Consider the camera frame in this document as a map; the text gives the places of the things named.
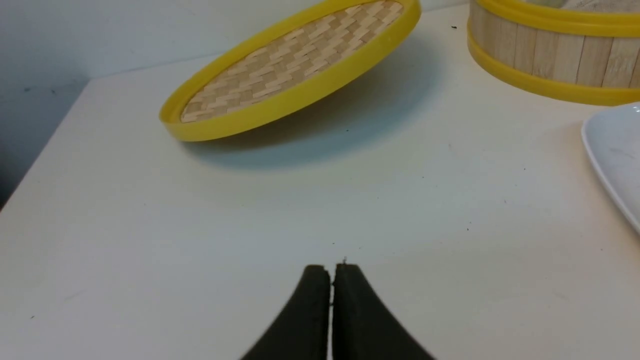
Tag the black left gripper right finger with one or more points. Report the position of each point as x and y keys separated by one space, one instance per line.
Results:
x=362 y=326

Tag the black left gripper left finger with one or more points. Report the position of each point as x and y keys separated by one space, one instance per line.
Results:
x=301 y=329

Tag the white square plate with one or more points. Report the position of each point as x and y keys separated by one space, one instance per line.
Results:
x=611 y=138

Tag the yellow bamboo steamer lid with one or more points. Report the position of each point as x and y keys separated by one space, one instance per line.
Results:
x=286 y=67

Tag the yellow bamboo steamer basket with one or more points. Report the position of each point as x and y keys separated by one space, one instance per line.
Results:
x=582 y=51

